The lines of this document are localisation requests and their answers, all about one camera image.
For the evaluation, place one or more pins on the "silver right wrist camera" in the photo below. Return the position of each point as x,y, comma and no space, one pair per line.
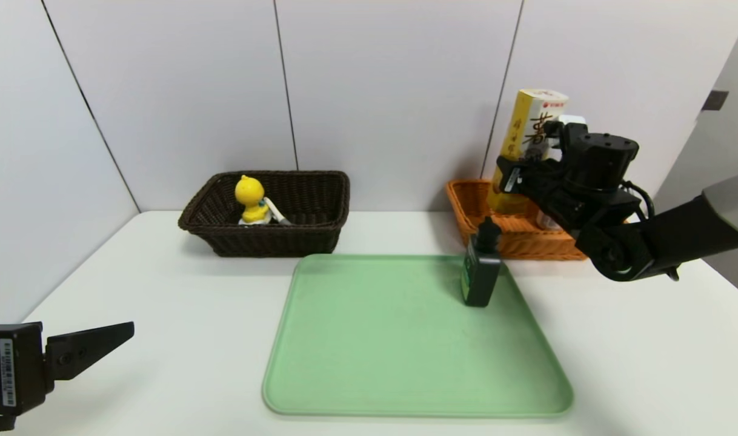
566,124

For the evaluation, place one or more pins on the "dark green black-capped bottle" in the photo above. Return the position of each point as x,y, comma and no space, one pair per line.
479,272

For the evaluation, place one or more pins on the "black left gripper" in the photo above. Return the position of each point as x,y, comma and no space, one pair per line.
13,370

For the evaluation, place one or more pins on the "white bottle with blue cap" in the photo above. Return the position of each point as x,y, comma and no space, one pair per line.
548,221

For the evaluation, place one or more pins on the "yellow duck toy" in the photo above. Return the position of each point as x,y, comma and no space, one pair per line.
249,192

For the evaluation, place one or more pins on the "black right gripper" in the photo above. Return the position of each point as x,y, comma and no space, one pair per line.
514,176

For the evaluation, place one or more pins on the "orange wicker basket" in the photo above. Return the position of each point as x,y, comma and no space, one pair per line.
472,206

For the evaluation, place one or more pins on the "dark brown wicker basket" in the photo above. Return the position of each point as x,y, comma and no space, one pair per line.
266,242

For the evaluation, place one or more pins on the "light green plastic tray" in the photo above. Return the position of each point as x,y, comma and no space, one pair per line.
405,363

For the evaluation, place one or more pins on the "yellow potato chips box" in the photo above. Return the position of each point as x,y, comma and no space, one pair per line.
523,121

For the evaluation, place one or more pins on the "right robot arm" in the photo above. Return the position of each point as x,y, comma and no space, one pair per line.
660,236

